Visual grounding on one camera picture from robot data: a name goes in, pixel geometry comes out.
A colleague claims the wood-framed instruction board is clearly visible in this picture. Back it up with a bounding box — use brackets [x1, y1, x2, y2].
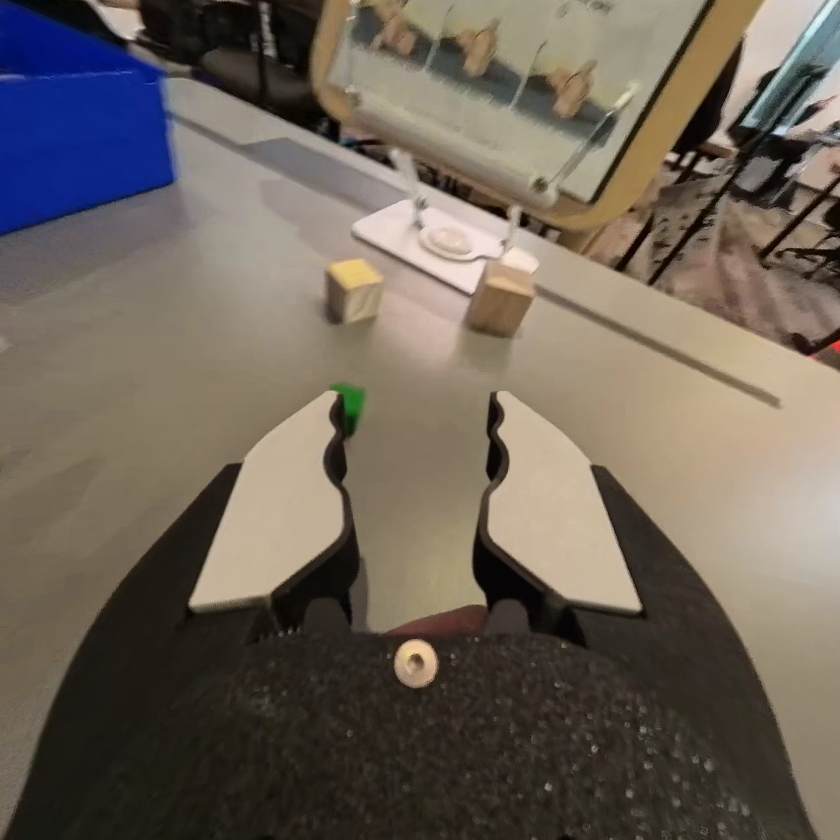
[310, 0, 767, 255]

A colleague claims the red and black object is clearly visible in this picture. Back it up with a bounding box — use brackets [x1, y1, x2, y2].
[802, 330, 840, 373]

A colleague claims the small green wooden cube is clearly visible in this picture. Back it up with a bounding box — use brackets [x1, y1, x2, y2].
[330, 382, 367, 438]

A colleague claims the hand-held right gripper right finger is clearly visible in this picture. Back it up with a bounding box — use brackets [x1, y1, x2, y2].
[472, 390, 644, 635]

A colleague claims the black office chair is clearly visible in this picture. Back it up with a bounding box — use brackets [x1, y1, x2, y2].
[141, 0, 332, 135]

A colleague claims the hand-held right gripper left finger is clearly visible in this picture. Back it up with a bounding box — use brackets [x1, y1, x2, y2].
[188, 390, 361, 632]

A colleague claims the white document stand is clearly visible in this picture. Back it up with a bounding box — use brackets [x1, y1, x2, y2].
[328, 0, 641, 296]

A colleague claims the blue plastic bin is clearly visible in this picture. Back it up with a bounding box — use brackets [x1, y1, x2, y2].
[0, 0, 178, 237]

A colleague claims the large natural wooden cube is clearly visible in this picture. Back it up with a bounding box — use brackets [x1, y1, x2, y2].
[466, 261, 537, 338]
[325, 258, 385, 325]

